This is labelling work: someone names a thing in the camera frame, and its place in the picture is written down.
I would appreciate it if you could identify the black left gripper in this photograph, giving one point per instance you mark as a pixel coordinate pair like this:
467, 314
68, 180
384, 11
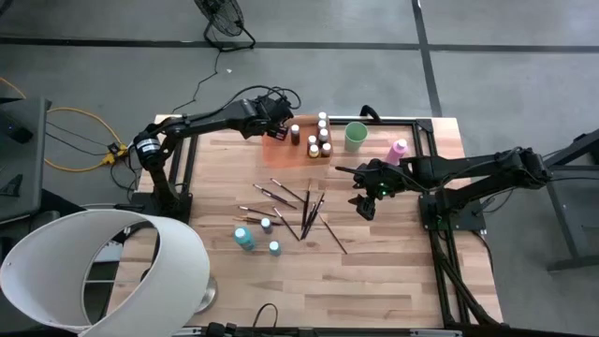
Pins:
269, 114

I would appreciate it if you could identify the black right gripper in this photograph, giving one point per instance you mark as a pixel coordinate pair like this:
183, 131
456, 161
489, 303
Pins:
379, 180

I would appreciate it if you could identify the small dark brown paint bottle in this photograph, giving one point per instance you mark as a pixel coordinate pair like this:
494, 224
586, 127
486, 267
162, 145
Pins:
295, 135

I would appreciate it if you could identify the small magenta paint bottle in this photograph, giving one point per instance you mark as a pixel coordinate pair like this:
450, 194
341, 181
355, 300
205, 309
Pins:
326, 149

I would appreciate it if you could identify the small black paintbrush gold ferrule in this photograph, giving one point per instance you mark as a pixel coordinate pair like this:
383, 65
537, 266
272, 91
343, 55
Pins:
314, 217

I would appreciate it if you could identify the small yellow paint bottle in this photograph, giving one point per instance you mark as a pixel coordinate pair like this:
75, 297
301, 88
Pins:
313, 150

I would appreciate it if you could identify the small white-capped paint bottle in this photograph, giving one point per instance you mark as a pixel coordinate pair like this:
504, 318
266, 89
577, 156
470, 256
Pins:
321, 124

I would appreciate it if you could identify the large pink paint bottle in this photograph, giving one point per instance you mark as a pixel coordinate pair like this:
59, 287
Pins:
395, 152

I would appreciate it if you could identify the small grey paint bottle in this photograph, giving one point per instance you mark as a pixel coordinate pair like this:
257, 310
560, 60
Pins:
266, 225

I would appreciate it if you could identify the small turquoise paint bottle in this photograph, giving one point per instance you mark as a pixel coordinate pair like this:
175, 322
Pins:
274, 248

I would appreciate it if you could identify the large teal paint bottle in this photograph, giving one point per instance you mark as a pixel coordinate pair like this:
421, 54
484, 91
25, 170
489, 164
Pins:
244, 238

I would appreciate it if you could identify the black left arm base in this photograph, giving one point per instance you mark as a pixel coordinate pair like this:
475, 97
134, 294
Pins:
173, 210

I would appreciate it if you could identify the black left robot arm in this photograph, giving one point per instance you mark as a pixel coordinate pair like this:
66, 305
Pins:
206, 119

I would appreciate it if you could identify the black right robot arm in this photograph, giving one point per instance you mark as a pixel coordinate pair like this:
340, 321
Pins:
468, 166

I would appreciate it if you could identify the orange translucent tray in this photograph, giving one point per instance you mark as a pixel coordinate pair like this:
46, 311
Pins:
281, 154

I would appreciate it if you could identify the green plastic cup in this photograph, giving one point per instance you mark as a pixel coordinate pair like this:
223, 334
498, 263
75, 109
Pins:
355, 138

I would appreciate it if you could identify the black paintbrush wide orange bristles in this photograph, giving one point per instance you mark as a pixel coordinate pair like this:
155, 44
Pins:
307, 206

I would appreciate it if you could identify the black paintbrush silver ferrule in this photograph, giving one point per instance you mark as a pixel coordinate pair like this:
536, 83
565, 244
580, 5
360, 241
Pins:
257, 211
310, 215
273, 195

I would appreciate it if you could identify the long thin black paintbrush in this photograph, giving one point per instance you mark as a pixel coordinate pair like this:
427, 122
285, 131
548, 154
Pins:
333, 235

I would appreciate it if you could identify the black table clamp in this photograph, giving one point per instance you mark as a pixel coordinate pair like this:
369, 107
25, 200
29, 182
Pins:
369, 112

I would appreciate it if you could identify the thin black paintbrush gold ferrule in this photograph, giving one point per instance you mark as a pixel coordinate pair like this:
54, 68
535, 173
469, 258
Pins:
281, 224

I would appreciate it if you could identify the black floor fan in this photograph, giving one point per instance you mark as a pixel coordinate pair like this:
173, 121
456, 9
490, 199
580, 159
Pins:
220, 19

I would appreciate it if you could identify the chrome round lamp base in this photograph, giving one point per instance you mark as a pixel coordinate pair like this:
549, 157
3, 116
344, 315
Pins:
209, 292

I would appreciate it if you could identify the grey metal stand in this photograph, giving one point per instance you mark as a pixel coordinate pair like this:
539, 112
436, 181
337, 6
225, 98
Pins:
575, 224

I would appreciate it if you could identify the white lampshade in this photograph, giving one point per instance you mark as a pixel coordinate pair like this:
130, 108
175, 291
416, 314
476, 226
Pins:
28, 281

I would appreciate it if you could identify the black aluminium table frame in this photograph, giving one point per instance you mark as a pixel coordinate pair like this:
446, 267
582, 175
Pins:
374, 121

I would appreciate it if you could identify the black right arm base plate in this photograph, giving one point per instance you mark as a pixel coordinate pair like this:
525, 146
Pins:
468, 224

